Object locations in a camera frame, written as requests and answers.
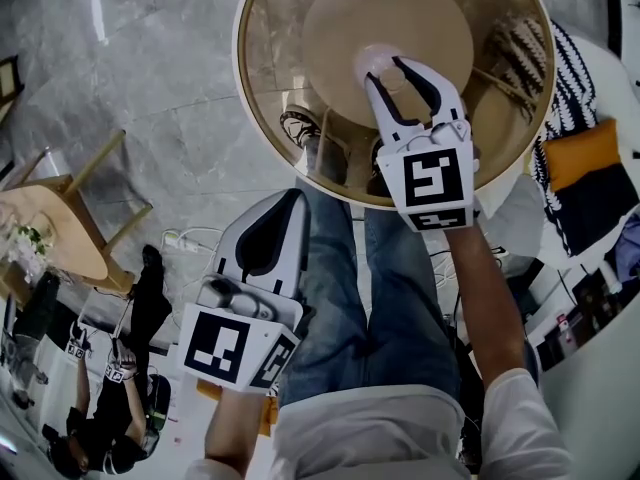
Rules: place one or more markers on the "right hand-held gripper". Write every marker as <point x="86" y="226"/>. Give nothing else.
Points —
<point x="432" y="178"/>

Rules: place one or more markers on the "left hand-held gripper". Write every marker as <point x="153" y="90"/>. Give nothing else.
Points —
<point x="217" y="348"/>

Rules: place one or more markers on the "person's right forearm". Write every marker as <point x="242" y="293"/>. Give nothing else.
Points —
<point x="485" y="308"/>

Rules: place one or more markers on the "person's left forearm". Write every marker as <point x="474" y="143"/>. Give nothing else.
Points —
<point x="232" y="423"/>

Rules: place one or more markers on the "round glass side table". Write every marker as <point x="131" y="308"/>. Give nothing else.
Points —
<point x="280" y="43"/>

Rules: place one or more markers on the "white power strip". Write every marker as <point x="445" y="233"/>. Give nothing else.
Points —
<point x="182" y="244"/>

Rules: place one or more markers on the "person's left sneaker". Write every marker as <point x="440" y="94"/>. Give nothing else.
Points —
<point x="300" y="125"/>

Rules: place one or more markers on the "white armchair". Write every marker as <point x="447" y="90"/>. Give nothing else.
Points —
<point x="520" y="213"/>

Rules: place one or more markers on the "black white zigzag blanket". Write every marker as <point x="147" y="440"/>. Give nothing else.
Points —
<point x="575" y="93"/>

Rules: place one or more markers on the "orange cushion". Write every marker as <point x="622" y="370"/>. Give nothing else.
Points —
<point x="585" y="155"/>

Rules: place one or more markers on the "light wooden side table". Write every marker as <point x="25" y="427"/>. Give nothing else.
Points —
<point x="75" y="238"/>

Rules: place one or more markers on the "black cushion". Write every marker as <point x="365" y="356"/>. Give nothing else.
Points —
<point x="595" y="208"/>

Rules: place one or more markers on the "person's white shirt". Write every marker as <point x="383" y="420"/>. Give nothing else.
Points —
<point x="375" y="438"/>

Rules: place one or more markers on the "white flower arrangement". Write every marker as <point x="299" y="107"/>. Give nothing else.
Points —
<point x="25" y="248"/>

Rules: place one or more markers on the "pile of clothes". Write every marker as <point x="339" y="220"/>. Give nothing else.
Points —
<point x="627" y="248"/>

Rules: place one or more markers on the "wooden open rack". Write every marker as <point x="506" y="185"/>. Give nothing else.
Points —
<point x="9" y="75"/>

